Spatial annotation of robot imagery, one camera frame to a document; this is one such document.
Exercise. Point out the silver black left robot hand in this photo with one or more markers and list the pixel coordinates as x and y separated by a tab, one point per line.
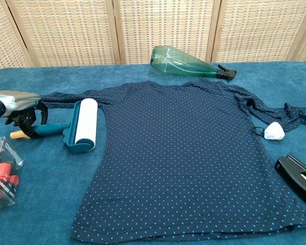
20	99

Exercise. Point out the teal lint roller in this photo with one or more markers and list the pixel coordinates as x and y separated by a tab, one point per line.
85	120

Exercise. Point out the navy polka dot shirt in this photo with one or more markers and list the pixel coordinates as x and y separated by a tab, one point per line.
181	158

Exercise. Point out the clear box with red items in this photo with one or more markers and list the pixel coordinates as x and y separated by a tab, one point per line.
2	173

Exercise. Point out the blue plush table cloth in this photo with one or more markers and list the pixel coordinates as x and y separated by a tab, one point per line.
46	183

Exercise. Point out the woven bamboo folding screen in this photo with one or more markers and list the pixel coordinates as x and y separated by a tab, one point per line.
163	28

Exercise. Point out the green plastic spray bottle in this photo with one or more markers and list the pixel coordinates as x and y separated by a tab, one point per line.
178	63

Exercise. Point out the small white pendant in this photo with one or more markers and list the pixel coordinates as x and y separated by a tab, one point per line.
274	131

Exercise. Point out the black stapler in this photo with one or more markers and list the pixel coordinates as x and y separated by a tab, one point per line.
290	171

